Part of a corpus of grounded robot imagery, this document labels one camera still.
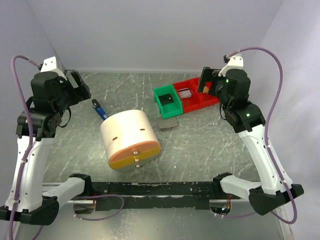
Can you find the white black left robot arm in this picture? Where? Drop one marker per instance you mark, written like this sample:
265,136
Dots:
53,95

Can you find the red plastic bin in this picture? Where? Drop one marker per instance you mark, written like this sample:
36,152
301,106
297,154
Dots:
201,100
187,105

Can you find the blue stapler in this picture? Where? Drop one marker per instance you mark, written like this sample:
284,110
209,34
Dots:
99,110

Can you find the grey card holder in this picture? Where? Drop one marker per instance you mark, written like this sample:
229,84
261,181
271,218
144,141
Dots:
169,123

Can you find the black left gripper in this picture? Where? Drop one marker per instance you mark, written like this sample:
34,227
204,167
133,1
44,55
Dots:
80,93

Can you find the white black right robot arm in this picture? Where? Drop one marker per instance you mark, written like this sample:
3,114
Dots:
275,187

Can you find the white silver card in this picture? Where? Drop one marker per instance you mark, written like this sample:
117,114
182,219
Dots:
184,93

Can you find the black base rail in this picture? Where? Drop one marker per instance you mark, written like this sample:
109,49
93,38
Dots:
198,195

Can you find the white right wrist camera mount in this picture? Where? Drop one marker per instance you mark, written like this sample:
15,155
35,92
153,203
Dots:
231,62

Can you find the gold card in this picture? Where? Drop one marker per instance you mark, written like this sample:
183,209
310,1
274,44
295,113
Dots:
205,89

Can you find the green plastic bin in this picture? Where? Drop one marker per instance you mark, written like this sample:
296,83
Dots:
169,110

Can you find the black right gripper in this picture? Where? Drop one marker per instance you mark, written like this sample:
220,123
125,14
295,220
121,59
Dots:
208,75

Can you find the black VIP card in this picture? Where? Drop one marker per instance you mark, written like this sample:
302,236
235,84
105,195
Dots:
166,99

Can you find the white drum with orange lid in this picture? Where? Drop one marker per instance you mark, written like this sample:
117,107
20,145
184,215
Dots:
129,140

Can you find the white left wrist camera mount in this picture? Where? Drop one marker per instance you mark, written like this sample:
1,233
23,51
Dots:
53,64

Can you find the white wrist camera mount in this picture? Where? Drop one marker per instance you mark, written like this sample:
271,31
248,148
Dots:
53,64
231,62

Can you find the red middle plastic bin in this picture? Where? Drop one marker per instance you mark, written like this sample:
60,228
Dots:
187,105

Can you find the red right plastic bin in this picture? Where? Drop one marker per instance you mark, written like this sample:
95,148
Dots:
201,100

